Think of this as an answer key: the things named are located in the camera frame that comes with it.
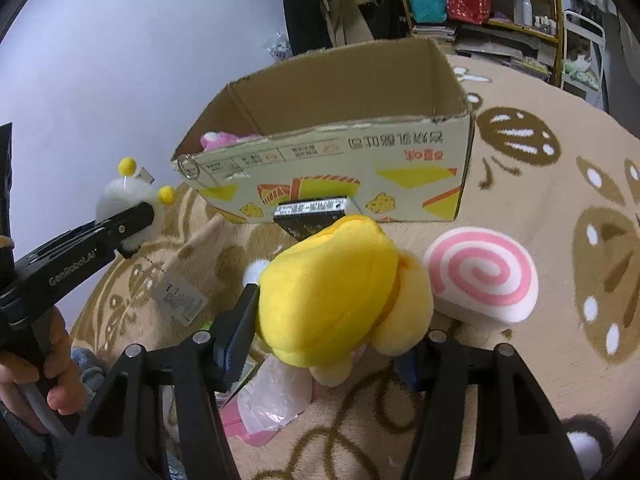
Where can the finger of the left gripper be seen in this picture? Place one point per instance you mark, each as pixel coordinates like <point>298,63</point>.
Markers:
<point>119,232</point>

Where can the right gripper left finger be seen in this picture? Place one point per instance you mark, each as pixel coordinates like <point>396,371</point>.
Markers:
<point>124,435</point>

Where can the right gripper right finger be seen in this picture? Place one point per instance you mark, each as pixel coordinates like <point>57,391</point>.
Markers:
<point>517,433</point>

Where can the white fluffy plush yellow balls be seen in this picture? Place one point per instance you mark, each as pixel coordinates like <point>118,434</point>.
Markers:
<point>127,191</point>

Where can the pink bear plush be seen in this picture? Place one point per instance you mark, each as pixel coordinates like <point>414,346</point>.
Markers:
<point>212,141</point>

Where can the yellow plush toy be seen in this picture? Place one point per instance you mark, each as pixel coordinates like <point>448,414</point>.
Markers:
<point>346,287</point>

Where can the person's left hand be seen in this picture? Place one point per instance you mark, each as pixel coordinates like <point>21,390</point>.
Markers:
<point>68,394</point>

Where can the white paper tag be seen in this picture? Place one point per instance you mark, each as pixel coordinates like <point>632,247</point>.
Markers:
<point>179,298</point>

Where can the pink plastic bag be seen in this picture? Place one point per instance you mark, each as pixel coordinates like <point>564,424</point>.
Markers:
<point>269,396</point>

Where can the pink swirl plush cushion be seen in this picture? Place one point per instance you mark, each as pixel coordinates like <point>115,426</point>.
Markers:
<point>482,277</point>

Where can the small black silver box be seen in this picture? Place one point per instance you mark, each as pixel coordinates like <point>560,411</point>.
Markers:
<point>304,218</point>

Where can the clear bag of toys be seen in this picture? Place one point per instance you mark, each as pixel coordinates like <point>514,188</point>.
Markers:
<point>279,47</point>

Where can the hanging black coat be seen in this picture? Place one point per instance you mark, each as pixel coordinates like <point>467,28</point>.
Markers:
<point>306,26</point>

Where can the beige patterned carpet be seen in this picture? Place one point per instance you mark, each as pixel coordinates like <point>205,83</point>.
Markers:
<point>547,169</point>

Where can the open cardboard box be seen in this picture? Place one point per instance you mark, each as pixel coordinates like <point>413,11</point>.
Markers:
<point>386,123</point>

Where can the hanging beige coat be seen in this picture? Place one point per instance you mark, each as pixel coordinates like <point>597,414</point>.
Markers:
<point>345,22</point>

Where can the stack of books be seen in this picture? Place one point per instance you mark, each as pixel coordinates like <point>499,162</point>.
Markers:
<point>440,33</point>

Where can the white metal cart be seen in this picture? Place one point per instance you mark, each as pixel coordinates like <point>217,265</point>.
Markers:
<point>584,45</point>

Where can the wooden bookshelf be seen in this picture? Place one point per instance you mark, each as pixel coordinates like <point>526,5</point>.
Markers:
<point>526,35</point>

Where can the white bottle on shelf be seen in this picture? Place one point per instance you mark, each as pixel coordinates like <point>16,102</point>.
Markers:
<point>518,12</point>

